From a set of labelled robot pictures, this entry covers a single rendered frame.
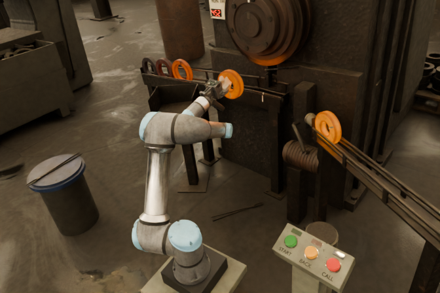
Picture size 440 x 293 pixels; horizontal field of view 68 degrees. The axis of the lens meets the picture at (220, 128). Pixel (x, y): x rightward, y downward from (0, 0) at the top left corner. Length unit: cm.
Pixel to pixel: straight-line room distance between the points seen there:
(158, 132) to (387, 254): 136
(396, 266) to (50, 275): 183
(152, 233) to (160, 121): 42
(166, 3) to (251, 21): 295
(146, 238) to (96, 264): 82
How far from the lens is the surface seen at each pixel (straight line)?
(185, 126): 119
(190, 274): 137
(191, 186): 234
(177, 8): 450
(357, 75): 169
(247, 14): 165
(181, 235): 125
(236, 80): 168
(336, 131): 150
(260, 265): 188
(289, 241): 118
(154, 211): 129
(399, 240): 210
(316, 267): 116
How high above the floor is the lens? 152
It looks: 31 degrees down
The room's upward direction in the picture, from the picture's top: 7 degrees counter-clockwise
